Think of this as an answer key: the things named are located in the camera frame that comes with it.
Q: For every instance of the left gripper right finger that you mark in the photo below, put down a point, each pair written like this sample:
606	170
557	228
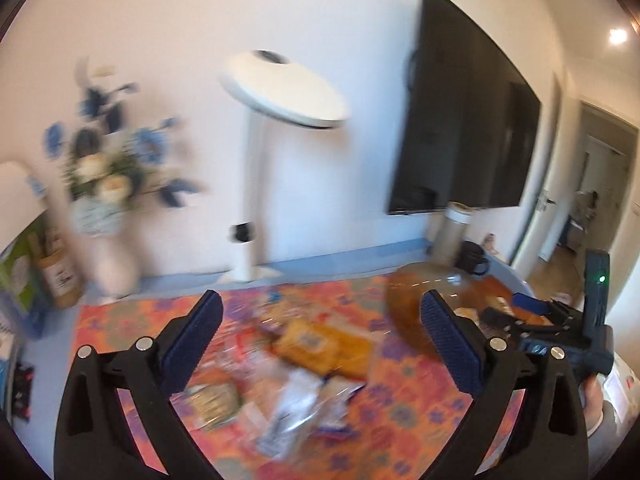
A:
548	439

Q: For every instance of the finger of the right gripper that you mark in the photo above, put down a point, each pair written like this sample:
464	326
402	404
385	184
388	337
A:
498	319
530	304

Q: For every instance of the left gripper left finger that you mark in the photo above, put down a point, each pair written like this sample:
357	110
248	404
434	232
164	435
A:
93	439

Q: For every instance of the person's right hand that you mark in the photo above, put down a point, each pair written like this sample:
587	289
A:
592	404

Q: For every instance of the amber glass bowl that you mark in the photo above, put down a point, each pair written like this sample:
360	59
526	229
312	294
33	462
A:
421	295

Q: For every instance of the black mug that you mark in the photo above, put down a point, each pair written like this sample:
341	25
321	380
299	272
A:
472	259

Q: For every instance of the beige thermos bottle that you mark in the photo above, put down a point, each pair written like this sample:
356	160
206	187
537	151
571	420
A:
451	234

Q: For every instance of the orange snack packet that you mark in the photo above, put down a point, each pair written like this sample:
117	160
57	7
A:
325	350

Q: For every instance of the white ribbed vase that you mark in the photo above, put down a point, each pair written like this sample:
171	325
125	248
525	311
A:
114	268

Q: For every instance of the floral orange table cloth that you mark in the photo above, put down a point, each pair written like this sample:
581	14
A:
257	416

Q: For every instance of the wooden pen holder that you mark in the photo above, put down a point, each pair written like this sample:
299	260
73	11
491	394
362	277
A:
58	269

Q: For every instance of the white desk lamp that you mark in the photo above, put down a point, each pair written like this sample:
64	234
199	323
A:
280	97

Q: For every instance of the white door with handle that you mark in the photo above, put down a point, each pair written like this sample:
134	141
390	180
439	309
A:
524	259

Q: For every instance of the black wall television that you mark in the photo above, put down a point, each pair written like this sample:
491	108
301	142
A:
471	123

